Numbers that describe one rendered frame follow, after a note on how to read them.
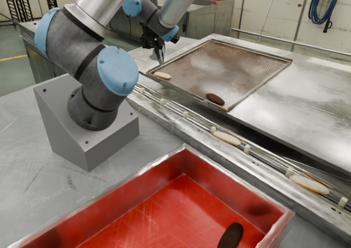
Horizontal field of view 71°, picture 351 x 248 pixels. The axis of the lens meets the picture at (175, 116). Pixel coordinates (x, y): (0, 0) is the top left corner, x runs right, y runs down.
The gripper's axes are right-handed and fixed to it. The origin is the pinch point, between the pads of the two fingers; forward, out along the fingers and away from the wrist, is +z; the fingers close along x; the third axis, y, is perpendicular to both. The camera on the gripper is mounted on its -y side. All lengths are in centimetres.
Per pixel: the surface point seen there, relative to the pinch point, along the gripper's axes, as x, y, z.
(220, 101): 19.0, -30.6, 5.6
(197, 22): -256, 54, 69
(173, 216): 70, -28, 5
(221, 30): -328, 32, 107
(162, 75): 2.4, 0.0, 5.4
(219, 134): 35.6, -33.3, 7.5
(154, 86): 0.7, 6.3, 13.5
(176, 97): 7.8, -7.9, 13.6
